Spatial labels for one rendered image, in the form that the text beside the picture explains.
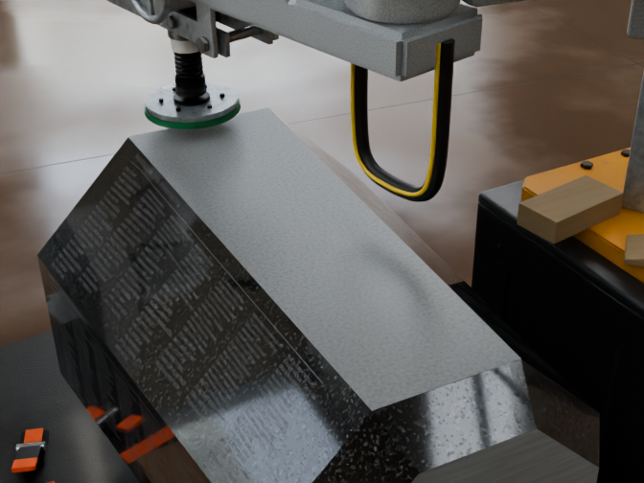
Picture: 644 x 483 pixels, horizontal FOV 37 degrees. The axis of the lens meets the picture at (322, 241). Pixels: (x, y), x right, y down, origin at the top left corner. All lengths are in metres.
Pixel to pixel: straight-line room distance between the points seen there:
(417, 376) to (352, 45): 0.54
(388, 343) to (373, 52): 0.46
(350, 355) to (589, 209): 0.69
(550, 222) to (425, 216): 1.69
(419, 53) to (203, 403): 0.67
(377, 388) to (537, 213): 0.65
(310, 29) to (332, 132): 2.56
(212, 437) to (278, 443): 0.15
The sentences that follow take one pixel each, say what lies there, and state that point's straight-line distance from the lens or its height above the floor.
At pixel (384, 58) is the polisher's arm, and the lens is 1.54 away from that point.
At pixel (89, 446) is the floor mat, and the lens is 2.63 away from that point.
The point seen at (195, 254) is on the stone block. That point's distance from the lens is 1.81.
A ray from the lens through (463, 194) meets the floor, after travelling 3.73.
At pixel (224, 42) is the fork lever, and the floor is 1.12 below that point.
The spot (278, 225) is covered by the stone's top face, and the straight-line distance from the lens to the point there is 1.81.
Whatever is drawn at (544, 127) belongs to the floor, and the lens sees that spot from 4.34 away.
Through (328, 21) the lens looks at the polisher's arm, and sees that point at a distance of 1.62.
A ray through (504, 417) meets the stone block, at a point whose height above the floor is 0.81.
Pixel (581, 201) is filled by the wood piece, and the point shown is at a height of 0.83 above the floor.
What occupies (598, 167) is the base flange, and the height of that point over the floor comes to 0.78.
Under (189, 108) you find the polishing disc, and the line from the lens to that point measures 2.19.
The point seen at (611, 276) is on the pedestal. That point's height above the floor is 0.74.
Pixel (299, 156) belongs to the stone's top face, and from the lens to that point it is 2.07.
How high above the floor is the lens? 1.76
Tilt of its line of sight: 31 degrees down
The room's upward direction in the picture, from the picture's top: 1 degrees counter-clockwise
